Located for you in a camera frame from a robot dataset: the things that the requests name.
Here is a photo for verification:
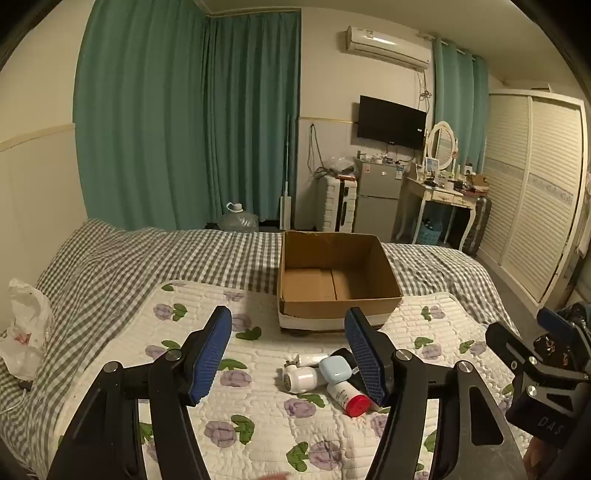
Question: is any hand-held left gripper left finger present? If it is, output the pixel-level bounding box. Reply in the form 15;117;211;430
46;305;233;480

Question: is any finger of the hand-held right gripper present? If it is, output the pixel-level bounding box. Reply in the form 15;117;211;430
486;322;543;370
537;308;578;344

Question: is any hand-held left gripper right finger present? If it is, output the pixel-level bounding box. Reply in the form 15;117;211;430
344;307;529;480

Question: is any light blue plastic case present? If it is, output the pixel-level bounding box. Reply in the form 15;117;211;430
318;355;356;385

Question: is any white bottle with red cap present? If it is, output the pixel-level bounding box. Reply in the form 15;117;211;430
327;382;371;417

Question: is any white squeeze tube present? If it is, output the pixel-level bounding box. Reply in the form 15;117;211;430
285;353;331;368

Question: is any small white round bottle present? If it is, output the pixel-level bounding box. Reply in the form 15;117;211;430
283;364;319;394

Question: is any brown cardboard box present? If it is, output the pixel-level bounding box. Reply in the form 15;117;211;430
277;230;404;334

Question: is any person's right hand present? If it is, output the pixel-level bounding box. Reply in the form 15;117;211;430
524;436;555;480

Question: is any floral quilted blanket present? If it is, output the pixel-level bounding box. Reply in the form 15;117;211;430
58;279;532;480

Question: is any dark suitcase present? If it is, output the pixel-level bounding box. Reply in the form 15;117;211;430
462;196;492;257

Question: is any blue laundry basket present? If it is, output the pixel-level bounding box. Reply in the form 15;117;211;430
416;217;444;245

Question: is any white slatted wardrobe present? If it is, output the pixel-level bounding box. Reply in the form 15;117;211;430
475;90;589;305

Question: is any clear water jug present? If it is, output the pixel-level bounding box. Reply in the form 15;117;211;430
217;202;259;232

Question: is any white ribbed suitcase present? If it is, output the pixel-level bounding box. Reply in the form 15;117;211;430
321;174;358;233

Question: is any grey small fridge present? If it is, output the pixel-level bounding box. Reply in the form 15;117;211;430
353;157;409;236

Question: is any white flat mop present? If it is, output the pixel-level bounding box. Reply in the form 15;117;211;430
277;113;293;229

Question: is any white dressing table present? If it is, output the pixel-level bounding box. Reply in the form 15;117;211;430
392;175;478;252

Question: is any white plastic bag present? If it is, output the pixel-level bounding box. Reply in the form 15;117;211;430
0;278;55;381

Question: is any clear plastic bag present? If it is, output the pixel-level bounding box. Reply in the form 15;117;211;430
323;154;355;176

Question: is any oval white-framed mirror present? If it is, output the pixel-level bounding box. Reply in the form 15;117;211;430
424;121;460;171

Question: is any narrow green curtain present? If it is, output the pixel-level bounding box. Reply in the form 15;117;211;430
431;39;489;163

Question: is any white air conditioner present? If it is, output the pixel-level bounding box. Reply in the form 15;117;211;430
345;25;431;71

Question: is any dark wall cable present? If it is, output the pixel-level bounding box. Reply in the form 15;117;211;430
307;122;325;180

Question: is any black wall television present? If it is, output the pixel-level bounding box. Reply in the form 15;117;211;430
357;95;428;151

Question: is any air conditioner cable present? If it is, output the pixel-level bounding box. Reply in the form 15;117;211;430
417;69;433;112

